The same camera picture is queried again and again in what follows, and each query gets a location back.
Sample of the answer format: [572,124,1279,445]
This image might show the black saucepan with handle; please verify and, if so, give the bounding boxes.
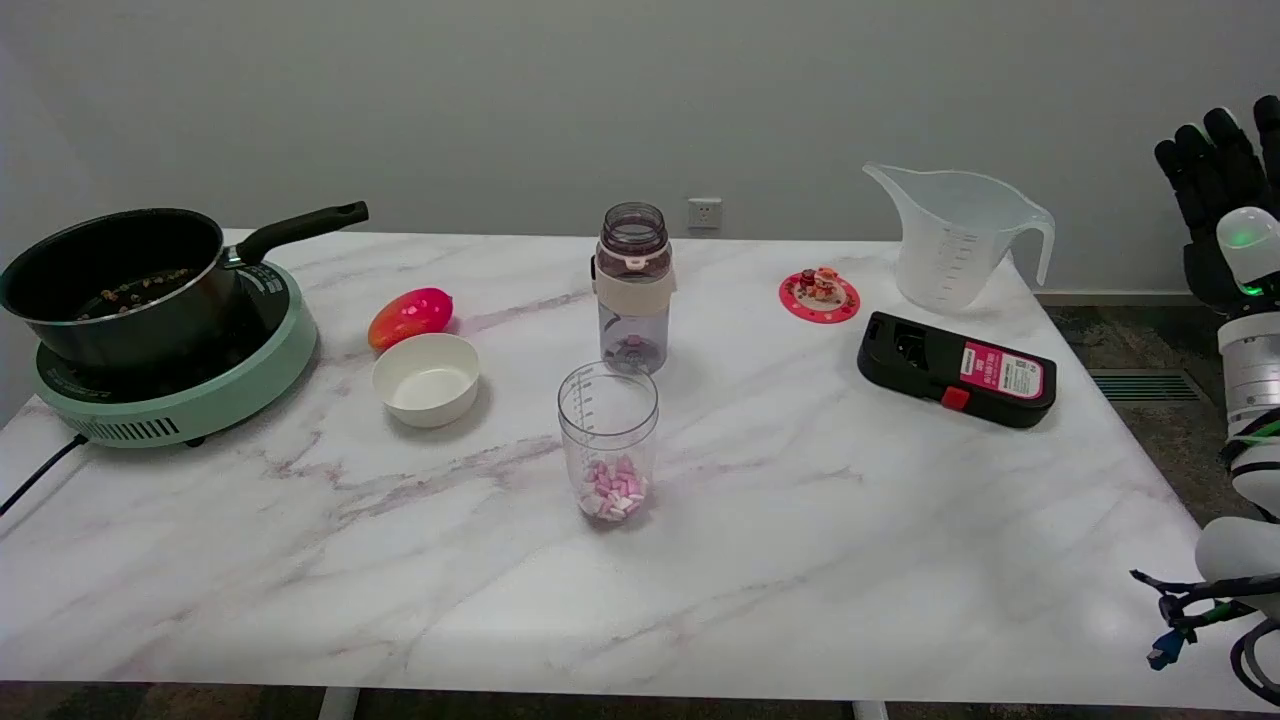
[0,201,370,371]

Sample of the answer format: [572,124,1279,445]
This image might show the mint green induction cooker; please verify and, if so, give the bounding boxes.
[31,259,319,449]

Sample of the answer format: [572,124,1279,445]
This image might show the brown beans in saucepan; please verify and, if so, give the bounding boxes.
[76,266,195,322]

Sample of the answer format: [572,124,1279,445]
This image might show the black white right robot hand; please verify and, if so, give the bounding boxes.
[1155,96,1280,313]

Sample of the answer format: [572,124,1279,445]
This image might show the black power cord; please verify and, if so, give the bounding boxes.
[0,433,89,517]

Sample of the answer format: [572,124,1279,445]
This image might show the black device with pink label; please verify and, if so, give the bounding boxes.
[857,311,1058,430]

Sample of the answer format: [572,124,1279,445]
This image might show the red round coaster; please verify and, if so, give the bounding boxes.
[779,271,861,325]

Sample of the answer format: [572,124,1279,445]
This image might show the black green robot cables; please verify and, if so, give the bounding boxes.
[1130,568,1280,707]

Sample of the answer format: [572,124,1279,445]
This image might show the small clear measuring cup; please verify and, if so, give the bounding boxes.
[557,361,660,526]

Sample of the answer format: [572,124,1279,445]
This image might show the pink and white candies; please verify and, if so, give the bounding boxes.
[581,457,648,522]

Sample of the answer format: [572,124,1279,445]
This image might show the floor vent grille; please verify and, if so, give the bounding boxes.
[1088,369,1204,404]

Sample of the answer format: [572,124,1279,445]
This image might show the white bowl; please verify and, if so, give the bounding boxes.
[372,333,481,430]

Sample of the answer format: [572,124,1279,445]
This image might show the red orange toy mango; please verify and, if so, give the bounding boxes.
[367,288,455,352]

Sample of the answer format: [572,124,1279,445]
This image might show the large translucent measuring jug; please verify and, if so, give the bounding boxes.
[863,163,1056,313]

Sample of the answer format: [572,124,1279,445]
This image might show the purple bottle with beige sleeve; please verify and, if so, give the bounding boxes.
[591,202,676,376]

